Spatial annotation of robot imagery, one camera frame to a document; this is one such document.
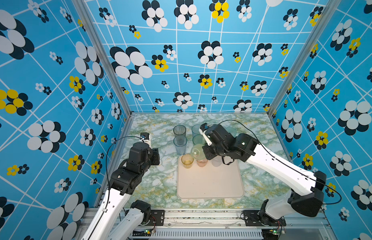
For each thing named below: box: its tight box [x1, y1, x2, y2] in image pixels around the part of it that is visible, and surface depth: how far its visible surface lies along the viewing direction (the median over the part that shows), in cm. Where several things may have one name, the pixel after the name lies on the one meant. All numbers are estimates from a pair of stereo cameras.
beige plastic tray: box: [177, 155, 245, 199], surface depth 89 cm
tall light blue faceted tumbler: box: [173, 135, 188, 156], surface depth 95 cm
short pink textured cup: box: [196, 159, 208, 167], surface depth 93 cm
